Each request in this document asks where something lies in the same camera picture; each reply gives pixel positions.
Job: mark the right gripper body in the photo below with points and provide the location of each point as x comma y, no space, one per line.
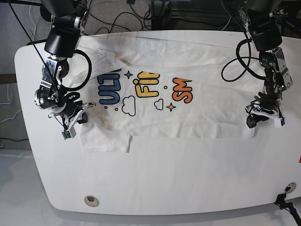
68,115

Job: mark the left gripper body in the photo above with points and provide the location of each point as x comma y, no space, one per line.
265,106

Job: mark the white printed T-shirt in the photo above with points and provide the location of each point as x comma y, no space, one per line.
161,89

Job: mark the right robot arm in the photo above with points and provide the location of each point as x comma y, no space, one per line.
68,18

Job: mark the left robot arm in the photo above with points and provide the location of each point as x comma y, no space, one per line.
257,20

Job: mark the black table clamp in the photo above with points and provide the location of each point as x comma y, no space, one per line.
283,205

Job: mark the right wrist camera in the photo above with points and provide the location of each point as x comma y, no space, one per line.
70,133

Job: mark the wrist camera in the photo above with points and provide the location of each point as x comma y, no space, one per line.
70,133
279,122

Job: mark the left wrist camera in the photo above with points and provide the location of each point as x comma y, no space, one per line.
279,122

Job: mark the right table cable grommet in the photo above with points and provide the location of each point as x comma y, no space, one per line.
290,187

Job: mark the table cable grommet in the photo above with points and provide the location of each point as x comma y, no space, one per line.
290,187
91,201

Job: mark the left table cable grommet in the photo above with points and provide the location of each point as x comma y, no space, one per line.
91,201

